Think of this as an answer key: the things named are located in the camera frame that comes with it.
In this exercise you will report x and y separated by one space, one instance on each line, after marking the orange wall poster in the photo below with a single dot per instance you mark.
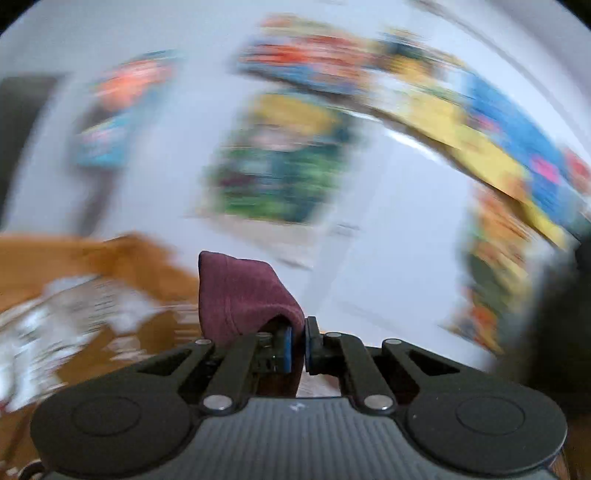
498 267

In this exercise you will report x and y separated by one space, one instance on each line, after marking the long colourful wall poster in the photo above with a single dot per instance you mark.
415 87

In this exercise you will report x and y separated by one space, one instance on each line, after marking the brown printed blanket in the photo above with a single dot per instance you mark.
69 323

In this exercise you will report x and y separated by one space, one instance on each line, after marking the red and blue wall poster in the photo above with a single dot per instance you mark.
124 110

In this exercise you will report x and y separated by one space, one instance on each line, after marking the maroon small garment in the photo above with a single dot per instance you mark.
240 295

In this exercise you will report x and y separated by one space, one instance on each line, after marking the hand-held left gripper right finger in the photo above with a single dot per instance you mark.
310 347

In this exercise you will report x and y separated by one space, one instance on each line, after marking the black cloth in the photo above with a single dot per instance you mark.
558 314

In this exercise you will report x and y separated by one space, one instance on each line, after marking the green and yellow wall poster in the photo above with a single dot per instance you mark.
277 161

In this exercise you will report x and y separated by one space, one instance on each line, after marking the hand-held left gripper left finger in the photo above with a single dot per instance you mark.
284 347

